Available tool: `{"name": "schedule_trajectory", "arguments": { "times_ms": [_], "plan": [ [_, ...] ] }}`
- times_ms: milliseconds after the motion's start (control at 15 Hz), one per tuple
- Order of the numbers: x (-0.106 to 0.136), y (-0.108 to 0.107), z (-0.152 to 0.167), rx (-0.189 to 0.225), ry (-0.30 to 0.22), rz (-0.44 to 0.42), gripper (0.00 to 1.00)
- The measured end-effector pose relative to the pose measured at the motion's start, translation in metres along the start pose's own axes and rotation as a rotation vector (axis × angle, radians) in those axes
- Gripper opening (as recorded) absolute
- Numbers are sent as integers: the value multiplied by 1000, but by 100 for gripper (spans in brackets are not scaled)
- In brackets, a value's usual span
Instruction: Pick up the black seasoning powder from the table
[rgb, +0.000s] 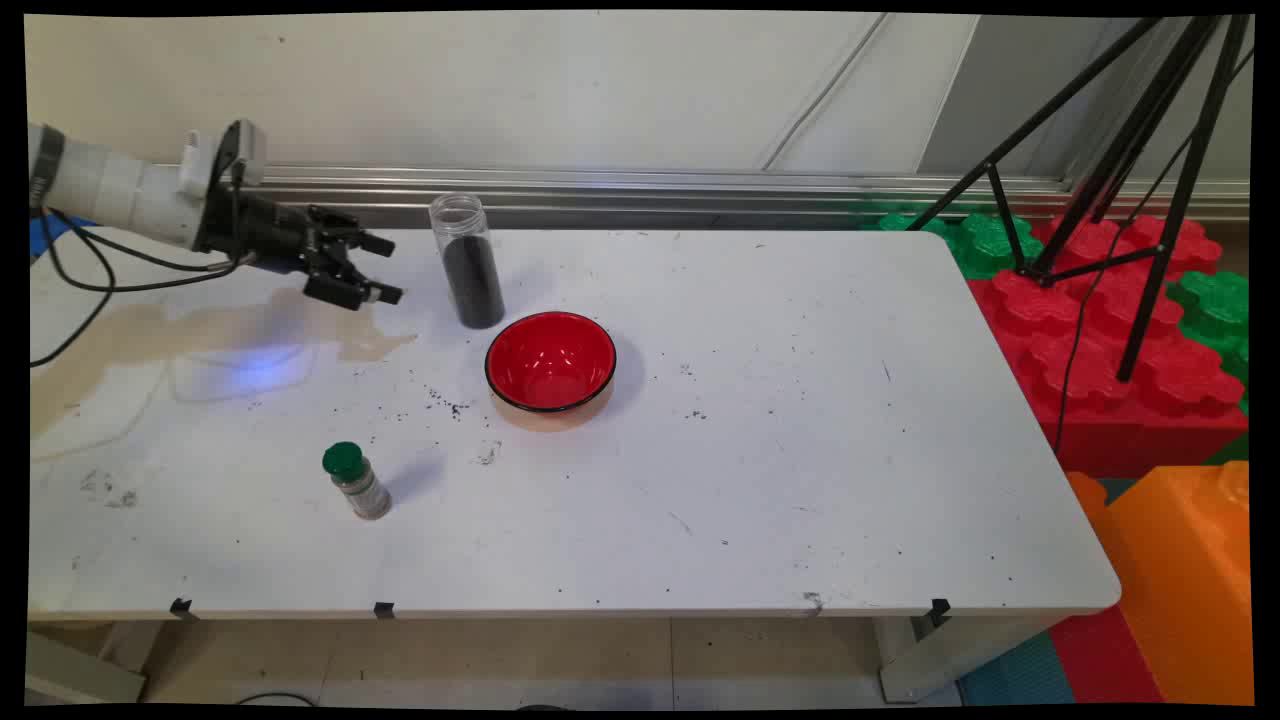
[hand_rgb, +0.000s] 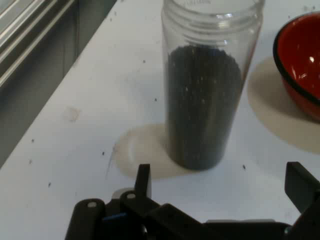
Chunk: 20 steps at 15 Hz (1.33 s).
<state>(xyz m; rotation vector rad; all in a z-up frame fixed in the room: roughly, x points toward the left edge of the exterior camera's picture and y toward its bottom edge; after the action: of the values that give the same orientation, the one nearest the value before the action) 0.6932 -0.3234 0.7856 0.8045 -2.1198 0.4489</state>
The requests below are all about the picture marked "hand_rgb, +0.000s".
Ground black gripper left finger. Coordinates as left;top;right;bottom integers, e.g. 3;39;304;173
65;163;206;240

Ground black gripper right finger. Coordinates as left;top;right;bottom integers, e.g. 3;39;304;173
284;161;320;240

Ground black seeds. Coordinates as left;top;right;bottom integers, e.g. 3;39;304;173
166;45;244;171

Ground clear plastic jar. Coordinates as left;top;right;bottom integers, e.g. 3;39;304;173
161;0;266;172

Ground red bowl with black rim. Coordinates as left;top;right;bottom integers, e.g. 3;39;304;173
272;11;320;124

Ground aluminium wall rail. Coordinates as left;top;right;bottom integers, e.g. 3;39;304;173
0;0;76;88

